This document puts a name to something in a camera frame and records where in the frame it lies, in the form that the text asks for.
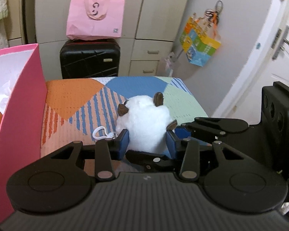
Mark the beige wooden wardrobe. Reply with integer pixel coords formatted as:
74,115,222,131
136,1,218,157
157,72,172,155
6,0,187,80

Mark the white brown plush cat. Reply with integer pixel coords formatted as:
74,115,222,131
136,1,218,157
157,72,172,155
116,92,177,154

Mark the pink tote bag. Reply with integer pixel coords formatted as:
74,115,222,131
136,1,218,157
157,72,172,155
66,0,125,41

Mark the colourful patchwork table mat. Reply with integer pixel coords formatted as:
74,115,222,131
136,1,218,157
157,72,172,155
40,76,207,157

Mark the pink cardboard box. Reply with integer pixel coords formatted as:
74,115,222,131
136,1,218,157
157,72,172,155
0,44,47,222

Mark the black clothes rack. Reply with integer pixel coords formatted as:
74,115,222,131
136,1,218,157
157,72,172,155
22,0,36,44

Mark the white door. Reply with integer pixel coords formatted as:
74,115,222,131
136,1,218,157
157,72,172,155
231,0,289,126

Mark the white bell keychain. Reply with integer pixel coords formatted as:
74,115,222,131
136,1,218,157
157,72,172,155
92,126,118,141

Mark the colourful paper gift bag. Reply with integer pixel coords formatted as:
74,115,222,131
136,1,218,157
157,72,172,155
180,9,221,67

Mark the clear plastic bag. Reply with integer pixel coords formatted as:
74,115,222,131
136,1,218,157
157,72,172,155
162,52,177,77

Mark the silver door handle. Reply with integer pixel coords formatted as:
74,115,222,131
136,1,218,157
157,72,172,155
272,25,289,60

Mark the white mesh bath pouf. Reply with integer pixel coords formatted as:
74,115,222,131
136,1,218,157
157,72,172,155
0,80,13,110

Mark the black suitcase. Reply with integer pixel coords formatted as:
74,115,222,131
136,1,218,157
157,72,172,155
59,39,120,79

